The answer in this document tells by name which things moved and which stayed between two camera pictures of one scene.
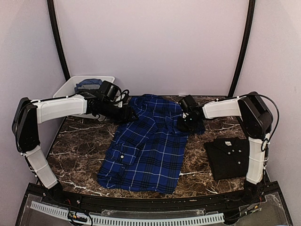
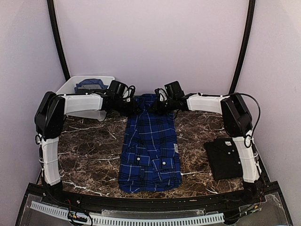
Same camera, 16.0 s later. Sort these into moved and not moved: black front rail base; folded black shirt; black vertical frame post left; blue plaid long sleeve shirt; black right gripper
Moved: black right gripper; blue plaid long sleeve shirt
Not moved: black front rail base; black vertical frame post left; folded black shirt
